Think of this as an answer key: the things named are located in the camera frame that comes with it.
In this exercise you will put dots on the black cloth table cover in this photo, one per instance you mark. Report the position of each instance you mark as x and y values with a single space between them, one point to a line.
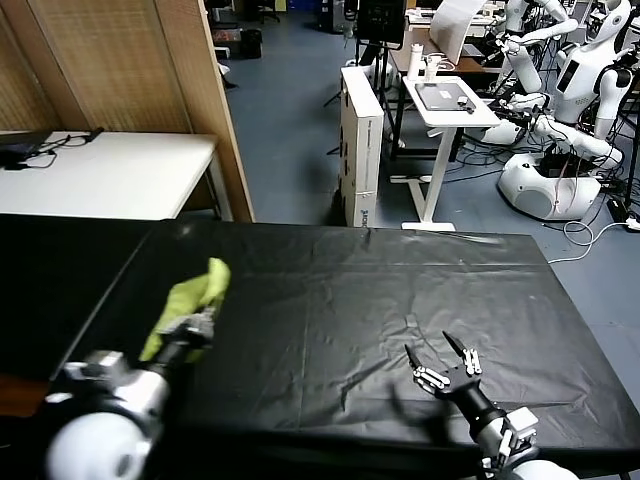
350 300
50 280

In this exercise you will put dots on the black waste bin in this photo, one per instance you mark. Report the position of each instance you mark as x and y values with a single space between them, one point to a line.
251 44

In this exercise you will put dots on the black monitor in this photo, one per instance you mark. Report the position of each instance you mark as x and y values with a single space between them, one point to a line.
380 22

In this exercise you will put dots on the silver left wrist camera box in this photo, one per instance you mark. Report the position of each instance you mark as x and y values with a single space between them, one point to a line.
90 372

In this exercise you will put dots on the curved white panel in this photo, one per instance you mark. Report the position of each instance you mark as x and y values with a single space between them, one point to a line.
452 30

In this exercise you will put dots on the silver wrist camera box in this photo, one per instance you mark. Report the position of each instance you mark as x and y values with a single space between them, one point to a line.
520 430
90 372

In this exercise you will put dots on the black power strip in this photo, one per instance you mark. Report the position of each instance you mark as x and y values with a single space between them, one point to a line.
617 207

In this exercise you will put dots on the yellow-green t-shirt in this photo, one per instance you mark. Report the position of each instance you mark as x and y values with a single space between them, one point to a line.
192 295

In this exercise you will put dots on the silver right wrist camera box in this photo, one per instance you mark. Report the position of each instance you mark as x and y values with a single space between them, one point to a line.
520 430

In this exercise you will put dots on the white cup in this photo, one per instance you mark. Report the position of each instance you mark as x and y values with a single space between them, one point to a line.
432 70

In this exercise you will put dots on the black tripod stand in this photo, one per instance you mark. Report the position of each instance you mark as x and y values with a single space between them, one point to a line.
382 75

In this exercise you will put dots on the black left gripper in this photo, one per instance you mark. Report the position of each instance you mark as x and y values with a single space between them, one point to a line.
182 350

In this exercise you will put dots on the white humanoid robot with base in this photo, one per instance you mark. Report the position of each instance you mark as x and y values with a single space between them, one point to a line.
580 80

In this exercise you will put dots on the white folding table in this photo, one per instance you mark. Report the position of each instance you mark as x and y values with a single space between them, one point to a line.
110 170

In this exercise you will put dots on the tall white cardboard box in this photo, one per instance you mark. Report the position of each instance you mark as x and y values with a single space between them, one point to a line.
362 150

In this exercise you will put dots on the small black desk gadget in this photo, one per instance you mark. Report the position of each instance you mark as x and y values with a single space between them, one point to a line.
467 104

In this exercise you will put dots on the grey closed laptop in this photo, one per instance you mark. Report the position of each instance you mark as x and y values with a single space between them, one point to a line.
442 96

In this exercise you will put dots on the white drink bottle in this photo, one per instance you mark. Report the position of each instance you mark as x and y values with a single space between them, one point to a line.
415 62

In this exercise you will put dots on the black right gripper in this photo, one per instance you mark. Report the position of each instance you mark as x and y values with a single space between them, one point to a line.
472 400

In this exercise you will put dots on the flat black device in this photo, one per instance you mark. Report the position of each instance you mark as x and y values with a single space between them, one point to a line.
17 150

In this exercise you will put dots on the wooden partition screen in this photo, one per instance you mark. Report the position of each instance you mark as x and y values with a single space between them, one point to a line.
125 65

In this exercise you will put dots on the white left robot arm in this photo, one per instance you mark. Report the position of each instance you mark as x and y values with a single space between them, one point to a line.
115 435

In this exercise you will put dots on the brown wooden desk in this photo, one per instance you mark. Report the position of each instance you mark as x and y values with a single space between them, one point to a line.
472 62

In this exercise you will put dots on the white standing desk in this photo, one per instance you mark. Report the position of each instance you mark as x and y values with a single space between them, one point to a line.
450 117

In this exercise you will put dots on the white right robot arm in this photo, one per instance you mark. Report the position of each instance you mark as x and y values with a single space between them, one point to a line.
520 465

